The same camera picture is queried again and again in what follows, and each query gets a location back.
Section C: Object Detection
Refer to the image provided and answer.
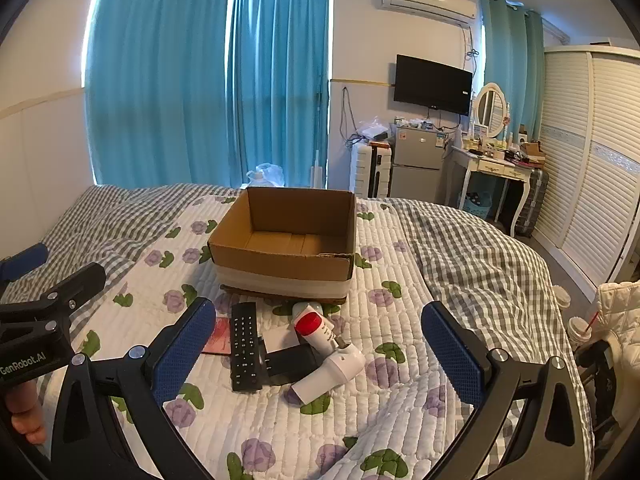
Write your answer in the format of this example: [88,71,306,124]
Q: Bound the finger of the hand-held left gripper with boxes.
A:
[0,242,49,283]
[0,261,107,333]

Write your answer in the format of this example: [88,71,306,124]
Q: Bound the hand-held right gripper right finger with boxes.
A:
[421,301,593,480]

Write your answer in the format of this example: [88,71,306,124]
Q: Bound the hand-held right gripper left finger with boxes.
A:
[50,296,217,480]

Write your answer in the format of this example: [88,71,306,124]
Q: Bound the red card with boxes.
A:
[202,317,233,357]

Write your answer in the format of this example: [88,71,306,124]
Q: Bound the black remote control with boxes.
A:
[230,302,263,393]

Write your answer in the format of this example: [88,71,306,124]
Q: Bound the white card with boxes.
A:
[260,327,302,357]

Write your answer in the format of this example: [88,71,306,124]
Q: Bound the black power adapter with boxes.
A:
[262,346,322,387]

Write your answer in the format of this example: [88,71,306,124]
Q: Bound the white plug charger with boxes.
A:
[291,342,367,404]

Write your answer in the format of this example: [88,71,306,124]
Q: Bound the brown cardboard box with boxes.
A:
[207,186,357,306]

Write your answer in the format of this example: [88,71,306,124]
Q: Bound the white bottle with red cap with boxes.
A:
[291,301,342,357]

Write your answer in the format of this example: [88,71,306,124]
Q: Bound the person's left hand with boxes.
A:
[4,382,47,447]

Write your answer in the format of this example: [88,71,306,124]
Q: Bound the floral quilted bed cover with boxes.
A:
[37,192,501,480]

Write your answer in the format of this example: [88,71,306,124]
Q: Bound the grey checked duvet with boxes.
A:
[0,182,597,480]

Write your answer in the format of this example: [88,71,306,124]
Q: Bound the paper cup with red straw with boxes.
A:
[566,310,602,354]

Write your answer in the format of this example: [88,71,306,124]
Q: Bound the blue laundry basket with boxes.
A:
[462,190,494,221]

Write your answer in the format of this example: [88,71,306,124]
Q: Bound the dark suitcase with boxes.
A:
[514,167,550,239]

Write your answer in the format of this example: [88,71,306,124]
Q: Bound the white puffy jacket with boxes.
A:
[594,280,640,427]

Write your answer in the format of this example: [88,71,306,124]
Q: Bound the clear plastic bag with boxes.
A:
[245,162,286,189]

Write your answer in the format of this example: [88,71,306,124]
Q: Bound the grey mini fridge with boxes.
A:
[390,124,447,204]

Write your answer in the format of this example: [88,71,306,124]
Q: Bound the white dressing table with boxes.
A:
[444,141,540,237]

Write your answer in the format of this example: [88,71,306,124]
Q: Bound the white suitcase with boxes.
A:
[349,141,394,200]

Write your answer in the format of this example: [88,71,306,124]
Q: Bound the wide blue curtain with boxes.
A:
[82,0,240,188]

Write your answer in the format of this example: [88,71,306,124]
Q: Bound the crumpled plastic bag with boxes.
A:
[358,115,394,143]

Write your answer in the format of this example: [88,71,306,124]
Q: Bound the white louvred wardrobe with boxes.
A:
[530,44,640,287]

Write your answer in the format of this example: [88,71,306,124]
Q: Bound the oval white vanity mirror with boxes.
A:
[472,82,508,140]

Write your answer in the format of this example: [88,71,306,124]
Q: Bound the narrow blue curtain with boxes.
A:
[227,0,334,191]

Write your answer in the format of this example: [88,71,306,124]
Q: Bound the blue curtain beside wardrobe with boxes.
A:
[477,0,547,145]

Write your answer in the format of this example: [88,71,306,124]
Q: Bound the white air conditioner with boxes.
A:
[381,0,477,25]

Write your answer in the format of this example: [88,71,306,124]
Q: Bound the white mop handle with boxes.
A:
[310,77,324,189]

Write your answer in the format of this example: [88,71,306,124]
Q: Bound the hanging wall cable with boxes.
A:
[340,86,367,150]

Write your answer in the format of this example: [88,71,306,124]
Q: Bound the black wall television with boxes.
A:
[393,54,474,117]

